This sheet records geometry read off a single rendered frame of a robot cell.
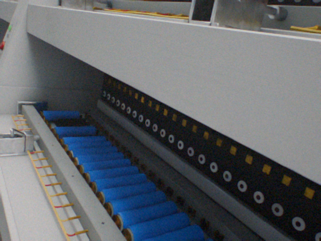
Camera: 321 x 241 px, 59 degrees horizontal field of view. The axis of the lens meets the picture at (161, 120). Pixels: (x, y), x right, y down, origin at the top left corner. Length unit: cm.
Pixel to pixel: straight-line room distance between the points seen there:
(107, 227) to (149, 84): 13
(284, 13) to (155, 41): 8
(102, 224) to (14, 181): 14
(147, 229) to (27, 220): 11
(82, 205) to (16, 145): 17
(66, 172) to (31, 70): 28
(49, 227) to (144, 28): 20
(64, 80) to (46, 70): 4
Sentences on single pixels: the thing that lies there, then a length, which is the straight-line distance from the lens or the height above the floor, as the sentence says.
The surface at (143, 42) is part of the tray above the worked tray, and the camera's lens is 19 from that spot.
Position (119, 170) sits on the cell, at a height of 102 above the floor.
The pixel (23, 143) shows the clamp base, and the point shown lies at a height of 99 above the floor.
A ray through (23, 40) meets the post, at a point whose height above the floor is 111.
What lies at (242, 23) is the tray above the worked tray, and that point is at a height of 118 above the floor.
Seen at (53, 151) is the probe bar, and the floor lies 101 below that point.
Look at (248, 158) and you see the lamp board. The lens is 29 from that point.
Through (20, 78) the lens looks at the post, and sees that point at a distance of 57.
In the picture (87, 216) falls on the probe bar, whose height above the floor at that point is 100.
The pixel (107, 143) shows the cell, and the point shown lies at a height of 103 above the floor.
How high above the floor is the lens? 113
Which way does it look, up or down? 5 degrees down
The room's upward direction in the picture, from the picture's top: 25 degrees clockwise
